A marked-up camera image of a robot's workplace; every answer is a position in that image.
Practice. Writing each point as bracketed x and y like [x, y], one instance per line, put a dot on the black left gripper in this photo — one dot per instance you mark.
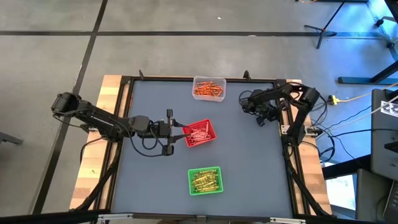
[160, 129]

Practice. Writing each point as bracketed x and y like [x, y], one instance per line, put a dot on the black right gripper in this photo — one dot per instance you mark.
[264, 109]

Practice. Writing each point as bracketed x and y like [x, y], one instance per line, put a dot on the red plastic basket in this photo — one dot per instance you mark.
[211, 137]

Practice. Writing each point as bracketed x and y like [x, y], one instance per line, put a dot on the clear plastic bin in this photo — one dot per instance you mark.
[209, 98]

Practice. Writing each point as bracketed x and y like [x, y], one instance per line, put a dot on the green plastic basket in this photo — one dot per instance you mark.
[190, 183]

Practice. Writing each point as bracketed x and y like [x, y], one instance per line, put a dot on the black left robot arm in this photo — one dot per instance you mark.
[93, 116]

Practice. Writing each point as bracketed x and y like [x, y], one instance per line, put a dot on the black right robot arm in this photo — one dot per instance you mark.
[298, 118]

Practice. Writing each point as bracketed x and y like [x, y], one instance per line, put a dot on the scattered yellow crayons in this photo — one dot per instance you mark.
[161, 78]

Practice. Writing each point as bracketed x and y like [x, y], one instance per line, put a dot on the yellow power plug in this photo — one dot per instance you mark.
[333, 100]

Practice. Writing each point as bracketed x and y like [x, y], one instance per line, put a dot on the black stand base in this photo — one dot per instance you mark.
[357, 80]

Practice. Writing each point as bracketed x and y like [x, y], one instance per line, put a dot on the black tripod stand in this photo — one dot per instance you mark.
[323, 30]

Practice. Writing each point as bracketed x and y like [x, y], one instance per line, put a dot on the black desk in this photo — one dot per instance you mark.
[345, 168]

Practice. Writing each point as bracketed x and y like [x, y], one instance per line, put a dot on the white monitor screen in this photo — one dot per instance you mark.
[340, 193]

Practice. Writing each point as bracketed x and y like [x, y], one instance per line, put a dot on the grey equipment cabinet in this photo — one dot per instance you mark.
[384, 146]

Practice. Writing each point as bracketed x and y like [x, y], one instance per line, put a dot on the black white fiducial tag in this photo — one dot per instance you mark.
[390, 109]

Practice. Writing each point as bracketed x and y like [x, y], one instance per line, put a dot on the grey box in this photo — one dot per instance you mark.
[370, 196]

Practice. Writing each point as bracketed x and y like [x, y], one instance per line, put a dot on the metal wheeled rack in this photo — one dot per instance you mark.
[379, 22]

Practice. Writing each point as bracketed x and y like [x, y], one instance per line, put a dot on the black crossbeam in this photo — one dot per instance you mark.
[46, 217]

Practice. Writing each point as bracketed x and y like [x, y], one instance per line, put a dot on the black keyboard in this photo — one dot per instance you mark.
[391, 205]

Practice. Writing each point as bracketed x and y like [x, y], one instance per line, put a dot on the grey chair base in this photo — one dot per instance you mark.
[11, 139]

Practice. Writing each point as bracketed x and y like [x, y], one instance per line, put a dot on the silver bracket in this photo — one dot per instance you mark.
[287, 221]
[115, 216]

